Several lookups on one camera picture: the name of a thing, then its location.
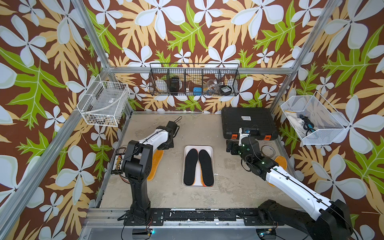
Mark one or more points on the aluminium frame back bar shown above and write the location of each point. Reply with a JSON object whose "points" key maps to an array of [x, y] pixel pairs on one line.
{"points": [[244, 71]]}

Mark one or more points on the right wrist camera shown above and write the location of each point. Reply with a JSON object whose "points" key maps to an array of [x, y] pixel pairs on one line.
{"points": [[247, 132]]}

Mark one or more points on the blue small box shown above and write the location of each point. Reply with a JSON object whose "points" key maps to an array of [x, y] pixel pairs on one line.
{"points": [[197, 91]]}

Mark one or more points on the aluminium frame post right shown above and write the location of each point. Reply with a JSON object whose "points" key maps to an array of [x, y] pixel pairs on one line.
{"points": [[305, 50]]}

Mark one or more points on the black wire basket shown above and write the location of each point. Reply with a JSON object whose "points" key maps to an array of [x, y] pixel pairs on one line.
{"points": [[159, 82]]}

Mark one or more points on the blue black tool in basket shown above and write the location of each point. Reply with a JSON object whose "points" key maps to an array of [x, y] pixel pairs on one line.
{"points": [[308, 125]]}

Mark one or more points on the white cloth in basket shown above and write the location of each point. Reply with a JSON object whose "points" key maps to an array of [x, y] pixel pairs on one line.
{"points": [[296, 122]]}

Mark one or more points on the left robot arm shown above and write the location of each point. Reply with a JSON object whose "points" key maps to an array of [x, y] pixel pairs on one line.
{"points": [[137, 165]]}

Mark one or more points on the white wire basket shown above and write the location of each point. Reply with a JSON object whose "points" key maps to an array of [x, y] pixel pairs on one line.
{"points": [[104, 102], [329, 122]]}

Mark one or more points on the aluminium frame post left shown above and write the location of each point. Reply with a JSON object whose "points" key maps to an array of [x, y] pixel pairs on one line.
{"points": [[91, 32]]}

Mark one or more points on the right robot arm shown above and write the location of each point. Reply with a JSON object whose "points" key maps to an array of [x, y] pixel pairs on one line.
{"points": [[320, 218]]}

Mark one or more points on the aluminium frame post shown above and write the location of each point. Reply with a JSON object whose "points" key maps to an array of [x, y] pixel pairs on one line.
{"points": [[91, 32], [305, 50]]}

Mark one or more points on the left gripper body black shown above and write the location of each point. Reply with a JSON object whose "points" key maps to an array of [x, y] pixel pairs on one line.
{"points": [[168, 145]]}

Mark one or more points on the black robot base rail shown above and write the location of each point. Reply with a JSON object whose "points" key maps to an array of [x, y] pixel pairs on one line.
{"points": [[157, 216]]}

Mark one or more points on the orange fuzzy insole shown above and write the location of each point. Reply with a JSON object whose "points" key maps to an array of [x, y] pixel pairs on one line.
{"points": [[157, 157], [282, 162]]}

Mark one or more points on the black device in basket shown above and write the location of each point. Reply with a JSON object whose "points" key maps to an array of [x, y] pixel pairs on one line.
{"points": [[174, 85]]}

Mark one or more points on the black plastic tool case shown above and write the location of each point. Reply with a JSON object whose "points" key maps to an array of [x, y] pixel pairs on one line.
{"points": [[260, 119]]}

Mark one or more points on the white plastic storage tray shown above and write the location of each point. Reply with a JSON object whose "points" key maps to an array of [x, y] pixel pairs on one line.
{"points": [[198, 172]]}

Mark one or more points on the black round tin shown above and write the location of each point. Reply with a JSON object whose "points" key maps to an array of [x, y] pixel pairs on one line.
{"points": [[225, 90]]}

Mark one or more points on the black insole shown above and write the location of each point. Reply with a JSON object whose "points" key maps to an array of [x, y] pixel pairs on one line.
{"points": [[190, 167], [206, 168]]}

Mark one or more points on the white wire basket left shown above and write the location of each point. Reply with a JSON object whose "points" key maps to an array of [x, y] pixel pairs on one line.
{"points": [[104, 102]]}

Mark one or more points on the black box with yellow parts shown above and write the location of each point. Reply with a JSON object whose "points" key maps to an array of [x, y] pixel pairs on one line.
{"points": [[117, 165]]}

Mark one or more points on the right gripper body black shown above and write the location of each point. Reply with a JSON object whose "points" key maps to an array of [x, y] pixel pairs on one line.
{"points": [[242, 152]]}

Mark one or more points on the white wire basket right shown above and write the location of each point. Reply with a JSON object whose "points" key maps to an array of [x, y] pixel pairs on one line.
{"points": [[329, 122]]}

